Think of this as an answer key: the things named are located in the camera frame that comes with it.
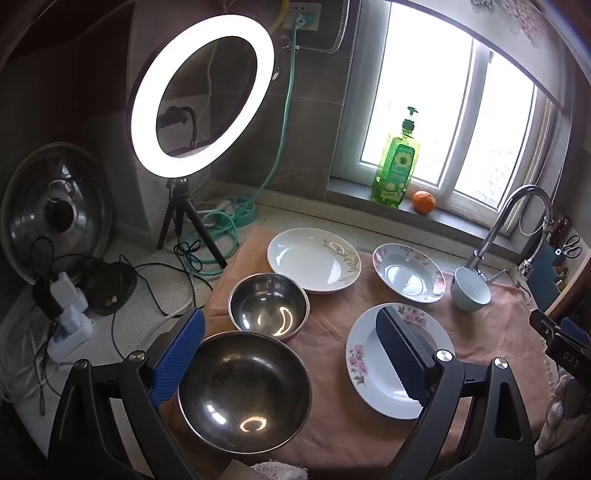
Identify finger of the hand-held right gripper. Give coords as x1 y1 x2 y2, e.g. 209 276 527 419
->
529 308 591 372

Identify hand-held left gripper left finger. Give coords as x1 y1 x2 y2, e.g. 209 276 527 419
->
46 308 206 480

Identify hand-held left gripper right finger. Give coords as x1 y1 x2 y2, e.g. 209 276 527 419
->
375 305 539 480

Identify white plate pink floral print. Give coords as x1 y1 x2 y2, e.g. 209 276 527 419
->
345 302 456 420
372 243 447 304

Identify large steel bowl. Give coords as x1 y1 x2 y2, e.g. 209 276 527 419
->
177 330 313 454

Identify small steel bowl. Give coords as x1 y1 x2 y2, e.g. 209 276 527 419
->
228 272 310 342

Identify light blue bowl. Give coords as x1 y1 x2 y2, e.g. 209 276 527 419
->
450 266 491 313

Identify white plate olive leaf print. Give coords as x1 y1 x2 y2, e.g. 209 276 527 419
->
267 227 362 295

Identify dark utensil holder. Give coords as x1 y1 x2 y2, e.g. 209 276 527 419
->
526 240 571 312

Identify black round stand base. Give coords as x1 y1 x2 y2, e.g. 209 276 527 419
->
85 261 138 316

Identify pink towel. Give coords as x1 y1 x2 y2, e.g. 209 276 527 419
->
166 224 555 480

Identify scissors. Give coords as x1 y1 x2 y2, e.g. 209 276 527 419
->
556 234 583 258

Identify white power adapters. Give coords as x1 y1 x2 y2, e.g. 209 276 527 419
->
46 305 95 361

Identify white charger block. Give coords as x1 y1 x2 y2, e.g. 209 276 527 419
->
49 272 77 310

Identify black adapter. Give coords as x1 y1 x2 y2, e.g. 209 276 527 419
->
31 281 58 319

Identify black tripod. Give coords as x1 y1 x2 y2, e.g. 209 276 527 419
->
157 178 228 270

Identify steel faucet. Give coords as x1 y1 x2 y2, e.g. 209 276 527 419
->
464 185 554 282

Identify white fluffy cloth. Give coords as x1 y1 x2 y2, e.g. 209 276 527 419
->
252 459 308 480

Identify teal round power strip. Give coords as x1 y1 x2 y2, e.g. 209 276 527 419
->
233 196 258 227

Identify orange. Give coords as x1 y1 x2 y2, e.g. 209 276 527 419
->
412 190 436 214

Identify green dish soap bottle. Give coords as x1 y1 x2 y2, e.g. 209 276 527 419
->
372 106 422 209

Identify steel pot lid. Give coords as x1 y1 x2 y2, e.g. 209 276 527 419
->
0 143 114 286

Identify black phone clamp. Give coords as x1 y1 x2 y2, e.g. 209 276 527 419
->
157 106 200 153

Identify window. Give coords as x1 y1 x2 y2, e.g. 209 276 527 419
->
332 0 561 241

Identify black cable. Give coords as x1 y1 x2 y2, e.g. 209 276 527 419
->
111 240 206 319

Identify white plug with cable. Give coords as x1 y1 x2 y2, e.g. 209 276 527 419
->
196 198 238 228

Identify ring light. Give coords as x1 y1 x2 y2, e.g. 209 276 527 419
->
127 14 281 178

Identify teal cable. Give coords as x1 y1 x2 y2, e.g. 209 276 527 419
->
178 14 308 278

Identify metal flexible hose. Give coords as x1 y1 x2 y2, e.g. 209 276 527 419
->
295 0 352 54

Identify yellow hose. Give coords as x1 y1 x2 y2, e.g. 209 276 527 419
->
271 0 291 34

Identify wall socket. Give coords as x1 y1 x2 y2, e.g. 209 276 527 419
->
283 0 322 32

